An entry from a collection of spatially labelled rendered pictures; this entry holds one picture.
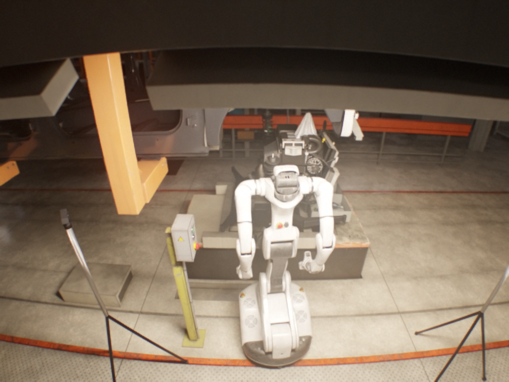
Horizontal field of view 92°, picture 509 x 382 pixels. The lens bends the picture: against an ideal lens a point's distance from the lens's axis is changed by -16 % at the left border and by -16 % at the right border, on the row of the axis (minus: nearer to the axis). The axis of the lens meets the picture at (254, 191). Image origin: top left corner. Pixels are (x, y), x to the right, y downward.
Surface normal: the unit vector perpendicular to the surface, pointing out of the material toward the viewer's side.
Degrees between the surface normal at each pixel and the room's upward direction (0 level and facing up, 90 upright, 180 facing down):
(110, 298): 90
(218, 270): 90
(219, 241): 90
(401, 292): 0
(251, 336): 38
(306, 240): 90
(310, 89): 117
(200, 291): 0
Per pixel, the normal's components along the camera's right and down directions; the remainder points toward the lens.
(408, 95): -0.01, 0.83
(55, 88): 1.00, 0.00
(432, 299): 0.00, -0.87
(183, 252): -0.01, 0.49
